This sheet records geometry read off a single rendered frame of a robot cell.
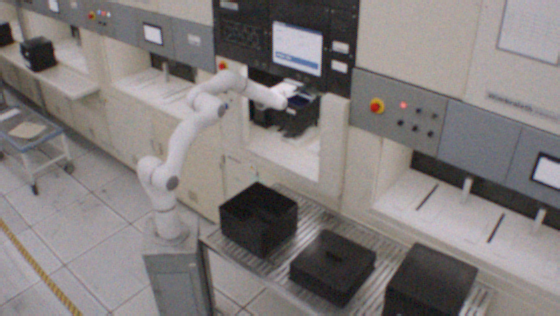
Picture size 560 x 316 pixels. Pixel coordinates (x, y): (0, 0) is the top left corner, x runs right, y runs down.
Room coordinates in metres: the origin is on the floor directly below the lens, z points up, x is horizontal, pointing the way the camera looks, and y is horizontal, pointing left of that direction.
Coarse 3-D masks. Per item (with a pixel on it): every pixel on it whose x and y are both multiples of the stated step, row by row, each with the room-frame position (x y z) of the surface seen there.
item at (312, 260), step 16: (320, 240) 1.48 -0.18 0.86; (336, 240) 1.48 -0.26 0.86; (304, 256) 1.39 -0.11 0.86; (320, 256) 1.38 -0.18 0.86; (336, 256) 1.36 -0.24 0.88; (352, 256) 1.38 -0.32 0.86; (368, 256) 1.38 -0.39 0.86; (304, 272) 1.30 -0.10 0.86; (320, 272) 1.29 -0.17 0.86; (336, 272) 1.29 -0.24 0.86; (352, 272) 1.29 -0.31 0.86; (368, 272) 1.34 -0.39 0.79; (304, 288) 1.29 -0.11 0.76; (320, 288) 1.24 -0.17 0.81; (336, 288) 1.20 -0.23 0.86; (352, 288) 1.23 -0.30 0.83; (336, 304) 1.19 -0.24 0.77
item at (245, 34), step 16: (224, 16) 2.31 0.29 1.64; (224, 32) 2.32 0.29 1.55; (240, 32) 2.24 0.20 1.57; (256, 32) 2.17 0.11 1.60; (272, 32) 2.10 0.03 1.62; (256, 48) 2.17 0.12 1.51; (272, 48) 2.10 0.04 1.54; (336, 48) 1.87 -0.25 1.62; (320, 64) 1.92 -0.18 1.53; (336, 64) 1.87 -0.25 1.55; (256, 176) 2.19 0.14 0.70
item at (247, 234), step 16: (240, 192) 1.75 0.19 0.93; (256, 192) 1.84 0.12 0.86; (272, 192) 1.77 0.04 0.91; (224, 208) 1.67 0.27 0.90; (240, 208) 1.74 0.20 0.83; (256, 208) 1.82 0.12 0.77; (272, 208) 1.77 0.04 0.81; (288, 208) 1.71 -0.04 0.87; (224, 224) 1.61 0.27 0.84; (240, 224) 1.54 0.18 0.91; (256, 224) 1.70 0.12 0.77; (272, 224) 1.52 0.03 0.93; (288, 224) 1.61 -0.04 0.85; (240, 240) 1.54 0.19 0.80; (256, 240) 1.47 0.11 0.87; (272, 240) 1.52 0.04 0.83; (256, 256) 1.48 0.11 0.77
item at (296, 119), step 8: (288, 80) 2.39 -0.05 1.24; (304, 96) 2.34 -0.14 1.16; (320, 96) 2.38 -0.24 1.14; (288, 104) 2.29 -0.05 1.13; (304, 104) 2.28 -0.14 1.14; (312, 104) 2.34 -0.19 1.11; (320, 104) 2.40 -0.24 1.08; (272, 112) 2.37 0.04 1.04; (280, 112) 2.33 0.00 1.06; (288, 112) 2.29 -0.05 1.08; (296, 112) 2.26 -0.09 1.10; (304, 112) 2.28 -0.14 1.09; (312, 112) 2.34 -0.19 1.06; (272, 120) 2.37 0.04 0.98; (280, 120) 2.33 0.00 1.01; (288, 120) 2.29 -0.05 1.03; (296, 120) 2.26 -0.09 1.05; (304, 120) 2.28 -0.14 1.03; (312, 120) 2.34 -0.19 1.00; (280, 128) 2.36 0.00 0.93; (288, 128) 2.29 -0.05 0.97; (296, 128) 2.26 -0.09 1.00; (304, 128) 2.36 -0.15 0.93
